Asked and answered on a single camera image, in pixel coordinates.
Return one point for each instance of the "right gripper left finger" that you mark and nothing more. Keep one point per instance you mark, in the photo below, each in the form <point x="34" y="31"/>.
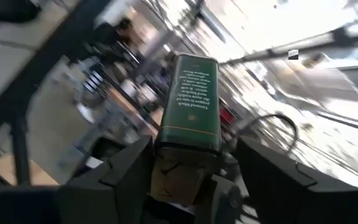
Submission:
<point x="73" y="205"/>

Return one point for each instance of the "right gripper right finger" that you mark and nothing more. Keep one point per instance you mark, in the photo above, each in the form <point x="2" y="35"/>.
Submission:
<point x="306" y="205"/>

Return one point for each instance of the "dark green pepper tin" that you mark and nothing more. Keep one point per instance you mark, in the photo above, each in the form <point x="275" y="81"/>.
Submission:
<point x="191" y="124"/>

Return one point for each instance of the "Mini Wheats cereal box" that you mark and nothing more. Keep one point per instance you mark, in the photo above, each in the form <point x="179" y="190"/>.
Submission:
<point x="124" y="29"/>

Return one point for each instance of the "black aluminium table frame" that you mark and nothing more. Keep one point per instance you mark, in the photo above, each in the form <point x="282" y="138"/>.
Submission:
<point x="42" y="56"/>

